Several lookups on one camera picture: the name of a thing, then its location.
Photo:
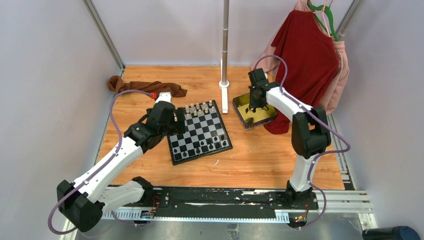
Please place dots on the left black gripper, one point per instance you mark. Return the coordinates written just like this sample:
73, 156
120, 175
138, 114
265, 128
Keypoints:
177, 126

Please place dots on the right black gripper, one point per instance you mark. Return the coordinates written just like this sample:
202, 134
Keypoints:
253, 103

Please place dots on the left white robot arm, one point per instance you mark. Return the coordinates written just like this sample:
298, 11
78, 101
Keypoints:
86, 199

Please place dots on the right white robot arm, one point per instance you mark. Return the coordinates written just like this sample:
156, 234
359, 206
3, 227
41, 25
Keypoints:
308, 137

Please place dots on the pink garment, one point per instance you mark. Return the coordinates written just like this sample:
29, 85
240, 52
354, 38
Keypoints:
270, 64

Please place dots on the gold metal tin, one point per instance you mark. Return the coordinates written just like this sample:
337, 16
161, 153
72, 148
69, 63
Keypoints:
249, 119

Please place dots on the metal pole with base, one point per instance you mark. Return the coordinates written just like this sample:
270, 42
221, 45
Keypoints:
224, 82

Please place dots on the black white chessboard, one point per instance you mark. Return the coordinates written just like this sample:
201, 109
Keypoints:
204, 134

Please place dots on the red shirt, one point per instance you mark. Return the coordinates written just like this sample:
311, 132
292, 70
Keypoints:
310, 58

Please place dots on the brown cloth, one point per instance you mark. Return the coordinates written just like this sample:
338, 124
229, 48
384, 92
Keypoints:
116, 84

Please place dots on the green hanger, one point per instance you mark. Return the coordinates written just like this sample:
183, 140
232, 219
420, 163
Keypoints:
324, 17

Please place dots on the dark blue object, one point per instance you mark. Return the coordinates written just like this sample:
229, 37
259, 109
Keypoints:
391, 233

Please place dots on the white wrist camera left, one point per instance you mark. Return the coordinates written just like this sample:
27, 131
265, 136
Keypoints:
164, 97

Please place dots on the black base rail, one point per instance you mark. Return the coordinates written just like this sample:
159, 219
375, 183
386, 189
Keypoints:
228, 203

